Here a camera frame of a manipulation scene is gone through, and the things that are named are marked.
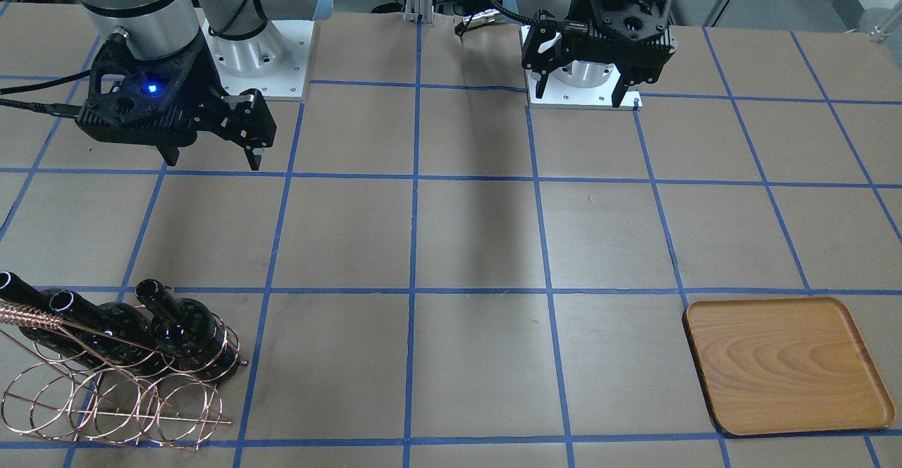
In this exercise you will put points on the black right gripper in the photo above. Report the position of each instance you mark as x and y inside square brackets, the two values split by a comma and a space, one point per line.
[205, 72]

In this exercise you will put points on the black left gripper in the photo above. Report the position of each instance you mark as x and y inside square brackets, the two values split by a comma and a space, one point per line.
[544, 46]

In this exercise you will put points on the dark wine bottle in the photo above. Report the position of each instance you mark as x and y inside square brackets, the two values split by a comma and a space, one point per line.
[117, 331]

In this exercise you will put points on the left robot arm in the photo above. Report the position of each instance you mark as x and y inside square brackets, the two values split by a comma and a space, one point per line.
[525, 10]

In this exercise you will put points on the wooden tray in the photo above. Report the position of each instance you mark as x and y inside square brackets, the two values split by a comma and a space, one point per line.
[786, 365]

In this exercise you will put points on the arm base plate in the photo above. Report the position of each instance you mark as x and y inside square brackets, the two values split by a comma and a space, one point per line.
[578, 84]
[275, 62]

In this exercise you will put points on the copper wire bottle basket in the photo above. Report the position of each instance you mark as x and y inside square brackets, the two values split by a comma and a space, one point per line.
[53, 401]

